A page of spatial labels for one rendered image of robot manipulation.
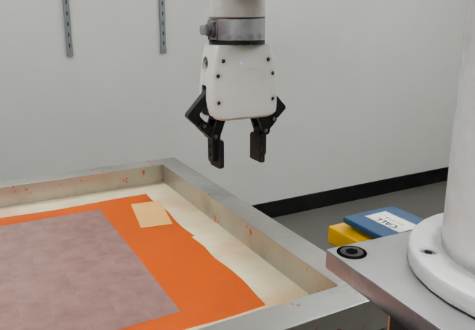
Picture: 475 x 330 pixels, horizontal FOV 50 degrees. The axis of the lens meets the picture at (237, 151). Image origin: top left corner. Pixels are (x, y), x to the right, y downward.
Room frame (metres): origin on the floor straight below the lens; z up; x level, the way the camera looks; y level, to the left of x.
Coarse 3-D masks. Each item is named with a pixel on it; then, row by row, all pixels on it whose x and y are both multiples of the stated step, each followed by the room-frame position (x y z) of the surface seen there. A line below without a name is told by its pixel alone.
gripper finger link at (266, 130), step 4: (252, 120) 0.73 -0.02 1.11; (256, 120) 0.73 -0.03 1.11; (260, 120) 0.71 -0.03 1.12; (264, 120) 0.71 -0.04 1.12; (252, 124) 0.73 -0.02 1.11; (256, 124) 0.73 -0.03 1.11; (260, 124) 0.71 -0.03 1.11; (264, 124) 0.71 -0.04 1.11; (268, 124) 0.71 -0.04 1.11; (260, 128) 0.71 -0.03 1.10; (264, 128) 0.71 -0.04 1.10; (268, 128) 0.71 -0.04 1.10; (264, 132) 0.71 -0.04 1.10; (268, 132) 0.71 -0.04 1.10
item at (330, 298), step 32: (160, 160) 0.95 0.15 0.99; (0, 192) 0.79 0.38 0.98; (32, 192) 0.81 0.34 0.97; (64, 192) 0.84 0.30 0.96; (96, 192) 0.86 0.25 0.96; (192, 192) 0.80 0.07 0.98; (224, 192) 0.76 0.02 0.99; (224, 224) 0.70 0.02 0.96; (256, 224) 0.64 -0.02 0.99; (288, 256) 0.55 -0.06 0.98; (320, 256) 0.54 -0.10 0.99; (320, 288) 0.50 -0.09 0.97; (352, 288) 0.47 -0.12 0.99; (256, 320) 0.41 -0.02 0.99; (288, 320) 0.41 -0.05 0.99; (320, 320) 0.42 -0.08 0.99; (352, 320) 0.44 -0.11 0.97; (384, 320) 0.46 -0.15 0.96
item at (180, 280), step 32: (128, 256) 0.61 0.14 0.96; (160, 256) 0.61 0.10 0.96; (192, 256) 0.61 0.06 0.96; (0, 288) 0.53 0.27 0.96; (32, 288) 0.53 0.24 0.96; (64, 288) 0.53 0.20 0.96; (96, 288) 0.53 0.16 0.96; (128, 288) 0.53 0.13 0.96; (160, 288) 0.53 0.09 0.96; (192, 288) 0.53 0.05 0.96; (224, 288) 0.53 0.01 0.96; (0, 320) 0.47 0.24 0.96; (32, 320) 0.47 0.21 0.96; (64, 320) 0.47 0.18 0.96; (96, 320) 0.47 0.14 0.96; (128, 320) 0.47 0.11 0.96; (160, 320) 0.47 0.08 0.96; (192, 320) 0.47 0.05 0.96
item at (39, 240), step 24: (24, 216) 0.75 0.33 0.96; (48, 216) 0.75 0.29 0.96; (72, 216) 0.75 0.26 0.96; (96, 216) 0.75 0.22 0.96; (120, 216) 0.75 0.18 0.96; (0, 240) 0.66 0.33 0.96; (24, 240) 0.66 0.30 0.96; (48, 240) 0.66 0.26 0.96; (72, 240) 0.66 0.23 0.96; (96, 240) 0.66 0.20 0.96; (120, 240) 0.66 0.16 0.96; (144, 240) 0.66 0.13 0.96; (168, 240) 0.66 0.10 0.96; (0, 264) 0.59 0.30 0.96; (24, 264) 0.59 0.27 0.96; (48, 264) 0.59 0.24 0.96
